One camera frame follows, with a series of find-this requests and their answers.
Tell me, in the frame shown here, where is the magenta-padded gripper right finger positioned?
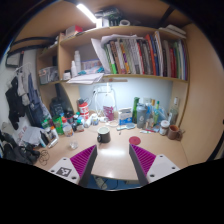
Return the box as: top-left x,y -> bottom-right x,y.
128,143 -> 178,187

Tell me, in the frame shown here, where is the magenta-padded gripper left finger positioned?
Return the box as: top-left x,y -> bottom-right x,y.
48,144 -> 99,188

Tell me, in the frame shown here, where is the silver spray can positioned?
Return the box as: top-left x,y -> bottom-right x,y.
47,137 -> 59,150

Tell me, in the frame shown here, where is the flat round red coaster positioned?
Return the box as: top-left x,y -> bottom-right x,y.
128,135 -> 142,146

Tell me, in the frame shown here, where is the brown jar white lid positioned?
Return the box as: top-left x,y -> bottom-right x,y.
158,119 -> 171,137

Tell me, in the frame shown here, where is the green plastic tub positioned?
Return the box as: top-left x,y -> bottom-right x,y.
52,115 -> 65,136

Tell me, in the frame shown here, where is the black mug white inside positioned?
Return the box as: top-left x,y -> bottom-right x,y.
96,125 -> 112,144

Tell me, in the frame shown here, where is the light blue hand mirror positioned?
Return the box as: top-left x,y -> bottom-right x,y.
116,123 -> 137,132

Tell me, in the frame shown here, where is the grey plastic bag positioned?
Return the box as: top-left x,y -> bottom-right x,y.
19,125 -> 46,146

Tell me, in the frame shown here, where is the grey shaker bottle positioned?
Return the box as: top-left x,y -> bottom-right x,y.
136,102 -> 148,130

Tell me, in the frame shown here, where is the small white blue-labelled bottle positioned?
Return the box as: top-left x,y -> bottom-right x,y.
90,113 -> 100,127

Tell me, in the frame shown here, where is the green-capped bottle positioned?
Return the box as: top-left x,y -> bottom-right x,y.
154,100 -> 161,125

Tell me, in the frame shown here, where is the white and blue carton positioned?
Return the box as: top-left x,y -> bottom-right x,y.
118,107 -> 133,126

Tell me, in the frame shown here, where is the tall green bottle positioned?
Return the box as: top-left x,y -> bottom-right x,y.
131,96 -> 141,124

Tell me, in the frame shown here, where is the red and white can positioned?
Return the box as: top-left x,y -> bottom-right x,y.
77,98 -> 90,121

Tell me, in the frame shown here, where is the yellow-capped bottle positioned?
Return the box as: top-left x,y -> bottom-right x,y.
150,98 -> 156,118

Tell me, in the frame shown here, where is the black plastic tub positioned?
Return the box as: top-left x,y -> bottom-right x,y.
49,96 -> 65,119

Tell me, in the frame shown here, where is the magenta foil pouch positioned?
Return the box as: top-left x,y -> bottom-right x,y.
102,105 -> 116,122

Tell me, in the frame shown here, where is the blue hanging garment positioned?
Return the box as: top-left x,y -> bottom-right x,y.
25,73 -> 46,128

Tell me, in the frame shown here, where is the black hanging garment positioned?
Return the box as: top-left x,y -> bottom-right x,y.
4,76 -> 28,131

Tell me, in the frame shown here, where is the grey hanging garment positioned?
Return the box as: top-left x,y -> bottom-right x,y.
14,64 -> 33,108

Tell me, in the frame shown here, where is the ceiling light tube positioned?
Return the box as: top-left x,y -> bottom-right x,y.
75,3 -> 98,24

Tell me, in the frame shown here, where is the white charging cable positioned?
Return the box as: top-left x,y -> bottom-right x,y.
90,83 -> 119,128

